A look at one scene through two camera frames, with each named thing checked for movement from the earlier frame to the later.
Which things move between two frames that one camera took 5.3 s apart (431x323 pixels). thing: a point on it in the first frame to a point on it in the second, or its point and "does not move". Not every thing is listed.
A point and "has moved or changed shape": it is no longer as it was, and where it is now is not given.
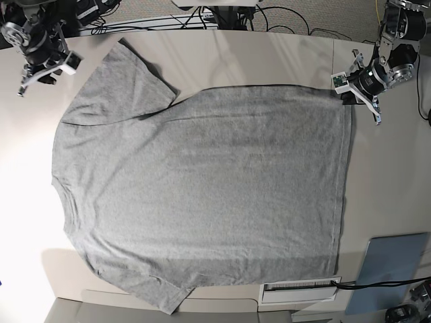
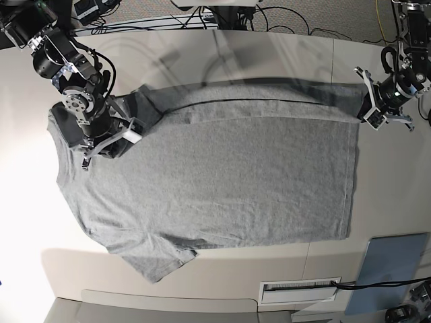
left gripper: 366,82 to 387,95
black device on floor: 402,313 does not move
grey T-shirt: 167,192 has moved or changed shape
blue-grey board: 388,258 does not move
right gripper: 47,54 to 104,126
